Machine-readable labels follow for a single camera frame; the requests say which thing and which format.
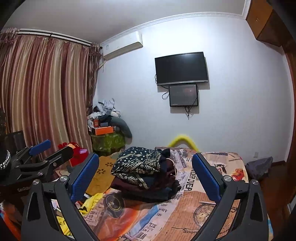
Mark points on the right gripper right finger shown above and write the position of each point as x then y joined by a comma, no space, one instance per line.
250,221

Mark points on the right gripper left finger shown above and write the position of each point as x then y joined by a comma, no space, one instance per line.
39,219

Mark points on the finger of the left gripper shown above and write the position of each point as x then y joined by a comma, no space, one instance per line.
57,159
39,148

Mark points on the navy patterned garment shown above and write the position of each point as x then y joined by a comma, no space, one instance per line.
136,161

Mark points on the red plush toy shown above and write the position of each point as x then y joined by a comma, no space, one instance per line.
79,154

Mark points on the grey cloth on floor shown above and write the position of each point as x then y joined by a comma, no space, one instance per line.
259,168

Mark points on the maroon folded garment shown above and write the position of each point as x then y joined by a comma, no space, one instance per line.
143,181

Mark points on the printed bed sheet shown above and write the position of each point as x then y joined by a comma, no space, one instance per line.
112,216

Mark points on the orange box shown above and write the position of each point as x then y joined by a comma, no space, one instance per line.
103,130

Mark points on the green covered side table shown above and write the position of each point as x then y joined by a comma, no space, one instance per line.
105,145

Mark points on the striped pink curtain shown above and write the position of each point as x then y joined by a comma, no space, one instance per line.
47,88

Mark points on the black folded garment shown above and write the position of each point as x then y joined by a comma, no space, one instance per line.
163,188

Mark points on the yellow foam tube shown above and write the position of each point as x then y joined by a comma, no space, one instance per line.
183,139

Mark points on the white air conditioner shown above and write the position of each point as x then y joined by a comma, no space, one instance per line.
120,45

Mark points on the wooden upper cabinet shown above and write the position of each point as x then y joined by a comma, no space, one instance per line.
266,25

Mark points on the small wall monitor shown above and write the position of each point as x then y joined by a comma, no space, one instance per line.
184,95

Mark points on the black wall television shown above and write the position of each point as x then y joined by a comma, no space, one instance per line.
181,68

